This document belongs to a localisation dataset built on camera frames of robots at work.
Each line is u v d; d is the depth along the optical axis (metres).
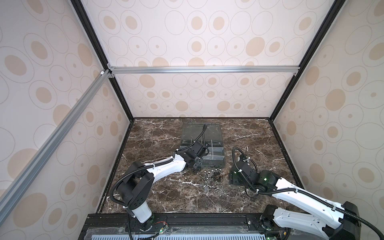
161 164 0.52
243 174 0.56
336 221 0.40
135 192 0.44
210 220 0.75
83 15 0.70
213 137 1.09
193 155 0.68
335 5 0.67
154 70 1.82
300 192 0.47
